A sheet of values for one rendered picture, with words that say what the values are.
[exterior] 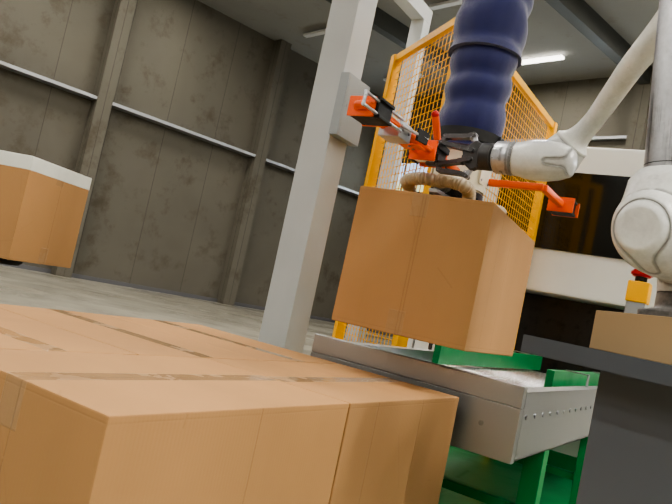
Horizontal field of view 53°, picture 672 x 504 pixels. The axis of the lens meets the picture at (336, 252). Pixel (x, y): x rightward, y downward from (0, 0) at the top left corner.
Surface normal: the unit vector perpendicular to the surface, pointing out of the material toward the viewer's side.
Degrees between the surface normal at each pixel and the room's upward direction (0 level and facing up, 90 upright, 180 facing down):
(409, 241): 89
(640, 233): 98
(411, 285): 89
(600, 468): 90
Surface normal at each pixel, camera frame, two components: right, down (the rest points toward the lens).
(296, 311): 0.83, 0.15
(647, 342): -0.71, -0.19
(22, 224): 0.96, 0.19
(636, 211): -0.72, 0.03
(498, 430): -0.52, -0.16
